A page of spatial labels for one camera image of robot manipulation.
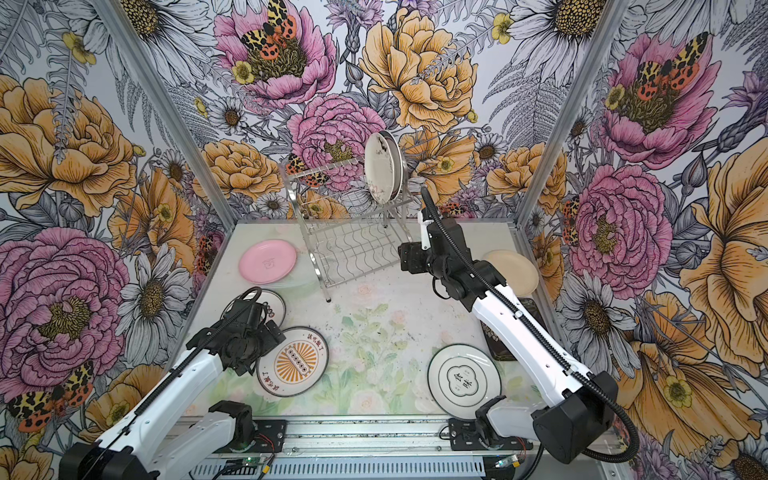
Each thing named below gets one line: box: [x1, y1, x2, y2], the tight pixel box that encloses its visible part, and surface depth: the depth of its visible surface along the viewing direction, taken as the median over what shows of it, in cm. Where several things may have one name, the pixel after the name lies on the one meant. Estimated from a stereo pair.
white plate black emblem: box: [427, 343, 502, 420], surface depth 84 cm
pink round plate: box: [239, 239, 297, 284], surface depth 111 cm
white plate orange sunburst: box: [256, 326, 329, 398], surface depth 87 cm
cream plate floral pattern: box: [364, 130, 404, 205], surface depth 85 cm
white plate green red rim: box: [387, 131, 408, 209], surface depth 81 cm
